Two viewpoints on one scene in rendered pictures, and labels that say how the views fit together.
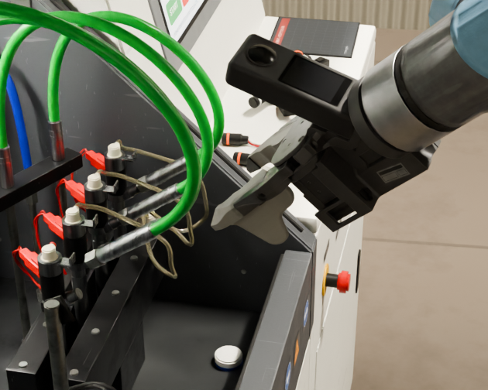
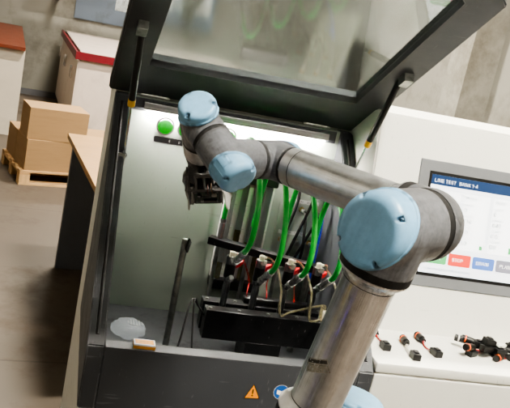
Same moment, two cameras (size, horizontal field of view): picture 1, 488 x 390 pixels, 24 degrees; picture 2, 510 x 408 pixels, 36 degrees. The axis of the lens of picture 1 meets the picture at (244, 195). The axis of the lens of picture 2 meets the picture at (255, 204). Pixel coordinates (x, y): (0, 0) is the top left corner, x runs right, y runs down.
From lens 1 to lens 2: 1.57 m
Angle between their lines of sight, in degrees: 60
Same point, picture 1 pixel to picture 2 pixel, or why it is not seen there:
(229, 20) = (508, 313)
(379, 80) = not seen: hidden behind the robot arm
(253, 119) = (450, 346)
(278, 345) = (276, 362)
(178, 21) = (434, 265)
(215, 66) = (465, 317)
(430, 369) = not seen: outside the picture
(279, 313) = (299, 362)
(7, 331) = not seen: hidden behind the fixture
